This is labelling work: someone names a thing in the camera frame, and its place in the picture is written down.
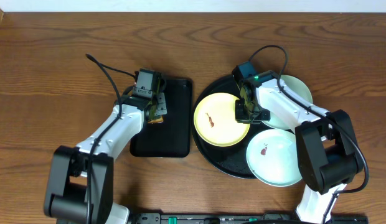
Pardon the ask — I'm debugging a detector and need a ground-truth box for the yellow sponge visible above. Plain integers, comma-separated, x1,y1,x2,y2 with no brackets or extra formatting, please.
148,115,164,124

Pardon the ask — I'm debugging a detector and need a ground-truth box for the yellow plate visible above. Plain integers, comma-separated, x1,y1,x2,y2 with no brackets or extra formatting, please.
193,93,250,147

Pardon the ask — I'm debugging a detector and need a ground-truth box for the light green plate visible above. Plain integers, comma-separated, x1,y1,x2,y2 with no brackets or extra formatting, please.
246,129,302,187
262,75,313,130

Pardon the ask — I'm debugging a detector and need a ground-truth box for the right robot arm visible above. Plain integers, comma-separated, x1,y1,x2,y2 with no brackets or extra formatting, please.
237,75,369,223

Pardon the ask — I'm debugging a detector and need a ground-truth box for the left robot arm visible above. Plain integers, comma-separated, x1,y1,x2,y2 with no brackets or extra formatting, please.
44,93,167,223

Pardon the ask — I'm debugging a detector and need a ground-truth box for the rectangular black tray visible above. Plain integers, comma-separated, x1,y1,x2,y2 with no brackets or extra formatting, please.
130,79,192,157

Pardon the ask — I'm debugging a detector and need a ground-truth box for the round black tray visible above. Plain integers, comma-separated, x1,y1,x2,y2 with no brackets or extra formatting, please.
191,75,269,179

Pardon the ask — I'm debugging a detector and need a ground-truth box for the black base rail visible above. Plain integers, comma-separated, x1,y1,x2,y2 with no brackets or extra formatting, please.
130,212,369,224

